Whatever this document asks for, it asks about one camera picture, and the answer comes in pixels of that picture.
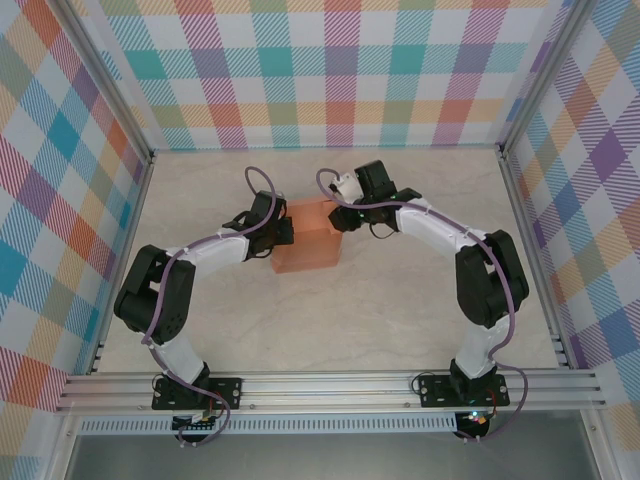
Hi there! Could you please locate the orange paper box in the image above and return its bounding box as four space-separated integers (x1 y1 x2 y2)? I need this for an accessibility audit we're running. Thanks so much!
270 197 344 275

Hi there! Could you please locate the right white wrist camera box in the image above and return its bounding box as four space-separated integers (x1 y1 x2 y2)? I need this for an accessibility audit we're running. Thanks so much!
327 172 362 202

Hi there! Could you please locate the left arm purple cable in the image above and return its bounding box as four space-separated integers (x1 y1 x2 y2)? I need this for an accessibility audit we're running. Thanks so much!
142 166 281 449

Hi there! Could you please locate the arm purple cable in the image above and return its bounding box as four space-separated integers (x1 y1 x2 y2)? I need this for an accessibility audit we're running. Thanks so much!
142 166 281 449
315 167 531 444

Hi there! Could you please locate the left aluminium side rail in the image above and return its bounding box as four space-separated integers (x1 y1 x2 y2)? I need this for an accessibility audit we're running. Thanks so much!
88 157 155 376

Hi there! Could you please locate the aluminium side rail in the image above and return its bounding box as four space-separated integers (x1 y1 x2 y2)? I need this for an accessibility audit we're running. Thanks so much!
499 149 571 369
88 157 155 376

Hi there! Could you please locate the wide aluminium frame rail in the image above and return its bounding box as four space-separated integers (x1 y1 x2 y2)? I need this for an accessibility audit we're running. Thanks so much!
54 369 606 414

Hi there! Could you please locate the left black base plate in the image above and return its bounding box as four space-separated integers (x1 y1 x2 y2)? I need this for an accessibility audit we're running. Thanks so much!
152 377 244 411

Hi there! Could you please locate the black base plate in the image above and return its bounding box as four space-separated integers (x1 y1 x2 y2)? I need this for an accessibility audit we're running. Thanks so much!
417 374 510 409
152 377 244 411

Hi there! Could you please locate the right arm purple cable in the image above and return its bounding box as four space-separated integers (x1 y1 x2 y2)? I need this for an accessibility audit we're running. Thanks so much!
315 167 531 444

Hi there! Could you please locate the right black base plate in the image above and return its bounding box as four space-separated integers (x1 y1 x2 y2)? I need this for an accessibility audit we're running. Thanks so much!
417 374 510 409

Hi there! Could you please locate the perforated grey cable tray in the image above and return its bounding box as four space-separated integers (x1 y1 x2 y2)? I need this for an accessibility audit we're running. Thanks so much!
77 413 459 435

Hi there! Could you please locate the right aluminium frame post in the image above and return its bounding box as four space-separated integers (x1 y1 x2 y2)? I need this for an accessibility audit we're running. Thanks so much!
499 0 594 156

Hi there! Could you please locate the aluminium frame post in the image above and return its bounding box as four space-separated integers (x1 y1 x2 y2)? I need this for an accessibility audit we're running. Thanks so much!
47 0 154 164
499 0 594 156

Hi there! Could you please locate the left aluminium frame post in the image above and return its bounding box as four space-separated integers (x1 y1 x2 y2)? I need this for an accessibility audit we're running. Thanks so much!
47 0 154 164

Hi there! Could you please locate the right aluminium side rail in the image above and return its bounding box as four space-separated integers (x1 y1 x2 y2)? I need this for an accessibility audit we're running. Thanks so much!
499 149 571 369

